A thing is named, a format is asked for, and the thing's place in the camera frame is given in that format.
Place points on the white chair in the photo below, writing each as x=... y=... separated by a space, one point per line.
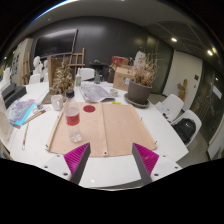
x=86 y=73
x=194 y=121
x=172 y=106

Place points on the black backpack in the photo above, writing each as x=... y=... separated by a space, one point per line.
x=184 y=129

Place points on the grey patterned paper stack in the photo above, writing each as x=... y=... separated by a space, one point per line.
x=95 y=92

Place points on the dark wall screen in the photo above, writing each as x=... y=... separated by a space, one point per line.
x=55 y=42

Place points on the potted dried plant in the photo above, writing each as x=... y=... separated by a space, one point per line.
x=141 y=83

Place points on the beige canvas mat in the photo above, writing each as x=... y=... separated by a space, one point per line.
x=110 y=128

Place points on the small white cup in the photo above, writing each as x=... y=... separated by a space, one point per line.
x=114 y=92

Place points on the white plaster bust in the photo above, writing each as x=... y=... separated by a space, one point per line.
x=37 y=66

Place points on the colourful painted sheet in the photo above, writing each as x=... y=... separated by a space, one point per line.
x=21 y=112

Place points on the brown cardboard box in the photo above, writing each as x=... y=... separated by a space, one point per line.
x=122 y=78

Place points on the white mug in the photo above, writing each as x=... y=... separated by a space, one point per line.
x=57 y=102

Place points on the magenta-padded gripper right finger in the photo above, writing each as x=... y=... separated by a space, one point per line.
x=145 y=161

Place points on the small dried golden tree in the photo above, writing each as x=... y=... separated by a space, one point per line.
x=62 y=79

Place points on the clear red-labelled drink bottle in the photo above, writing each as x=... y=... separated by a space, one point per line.
x=72 y=118

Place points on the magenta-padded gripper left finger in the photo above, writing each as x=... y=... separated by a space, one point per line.
x=76 y=159

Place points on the red-tipped wooden paintbrush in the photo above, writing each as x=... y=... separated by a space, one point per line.
x=25 y=135

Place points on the flat round red coaster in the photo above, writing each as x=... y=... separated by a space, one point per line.
x=89 y=108

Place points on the wooden easel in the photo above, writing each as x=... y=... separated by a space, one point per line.
x=76 y=60

